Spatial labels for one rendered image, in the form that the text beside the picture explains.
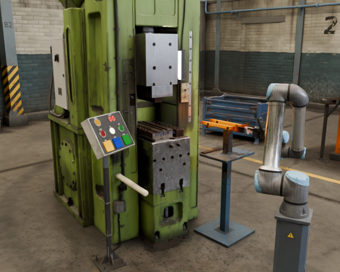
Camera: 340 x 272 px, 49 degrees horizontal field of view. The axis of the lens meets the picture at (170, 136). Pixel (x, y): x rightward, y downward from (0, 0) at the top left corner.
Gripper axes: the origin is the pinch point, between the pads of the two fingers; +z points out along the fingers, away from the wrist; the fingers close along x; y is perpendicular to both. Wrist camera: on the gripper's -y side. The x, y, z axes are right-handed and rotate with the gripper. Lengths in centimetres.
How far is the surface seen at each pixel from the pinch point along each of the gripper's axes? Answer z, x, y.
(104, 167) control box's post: 47, -107, 22
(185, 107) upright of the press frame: 56, -14, -11
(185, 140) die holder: 39, -31, 13
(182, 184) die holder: 39, -34, 53
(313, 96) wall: 279, 693, 70
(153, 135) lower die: 49, -58, 6
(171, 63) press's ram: 46, -41, -51
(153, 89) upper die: 49, -58, -31
